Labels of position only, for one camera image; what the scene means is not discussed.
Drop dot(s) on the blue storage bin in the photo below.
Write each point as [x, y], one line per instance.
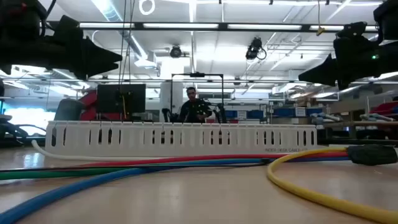
[286, 111]
[248, 114]

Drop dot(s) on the grey waste bin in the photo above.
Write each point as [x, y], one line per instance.
[68, 110]

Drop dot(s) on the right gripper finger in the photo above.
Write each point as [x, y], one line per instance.
[323, 71]

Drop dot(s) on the black overhead light bar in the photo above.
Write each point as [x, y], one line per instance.
[186, 26]

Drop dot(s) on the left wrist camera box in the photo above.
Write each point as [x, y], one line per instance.
[68, 26]

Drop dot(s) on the black ceiling camera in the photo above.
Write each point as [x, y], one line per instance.
[175, 51]
[255, 48]

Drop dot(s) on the person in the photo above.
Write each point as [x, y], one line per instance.
[194, 109]

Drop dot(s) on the black monitor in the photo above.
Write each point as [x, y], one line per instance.
[121, 98]

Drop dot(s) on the red bin shelf rack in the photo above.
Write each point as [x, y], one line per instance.
[90, 107]

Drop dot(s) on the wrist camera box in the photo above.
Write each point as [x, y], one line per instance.
[68, 26]
[351, 30]

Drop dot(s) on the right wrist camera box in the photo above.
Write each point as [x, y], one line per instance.
[351, 30]

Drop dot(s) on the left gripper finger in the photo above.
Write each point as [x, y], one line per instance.
[99, 57]

